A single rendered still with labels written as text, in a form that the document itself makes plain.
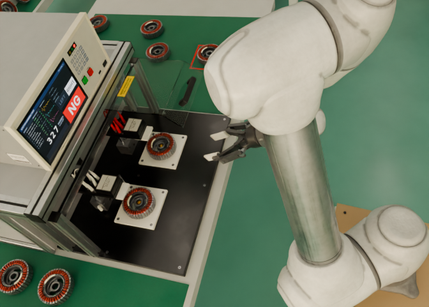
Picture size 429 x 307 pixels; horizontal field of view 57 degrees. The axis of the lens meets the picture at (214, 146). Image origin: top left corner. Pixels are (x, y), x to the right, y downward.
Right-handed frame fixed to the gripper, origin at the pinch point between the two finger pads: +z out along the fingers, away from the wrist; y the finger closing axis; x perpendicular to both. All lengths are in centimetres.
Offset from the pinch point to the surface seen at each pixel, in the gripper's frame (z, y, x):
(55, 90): 9, -15, 53
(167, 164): 18.4, -6.6, 3.6
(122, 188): 20.2, -23.4, 16.0
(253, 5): 10, 92, -5
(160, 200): 16.6, -20.9, 2.5
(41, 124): 11, -25, 52
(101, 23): 73, 71, 35
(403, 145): -25, 71, -112
